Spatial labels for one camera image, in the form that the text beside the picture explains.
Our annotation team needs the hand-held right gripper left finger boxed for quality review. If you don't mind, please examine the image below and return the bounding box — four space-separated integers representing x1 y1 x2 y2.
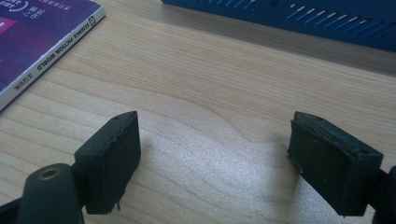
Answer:
74 110 142 216

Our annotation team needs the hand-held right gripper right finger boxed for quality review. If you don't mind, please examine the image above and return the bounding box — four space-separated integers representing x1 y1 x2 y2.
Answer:
286 110 385 217

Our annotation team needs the purple paperback book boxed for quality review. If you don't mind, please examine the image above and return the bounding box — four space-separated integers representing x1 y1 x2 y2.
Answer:
0 0 106 112

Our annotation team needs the blue plastic file rack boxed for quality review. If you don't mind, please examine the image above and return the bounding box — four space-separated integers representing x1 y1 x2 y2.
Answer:
161 0 396 53

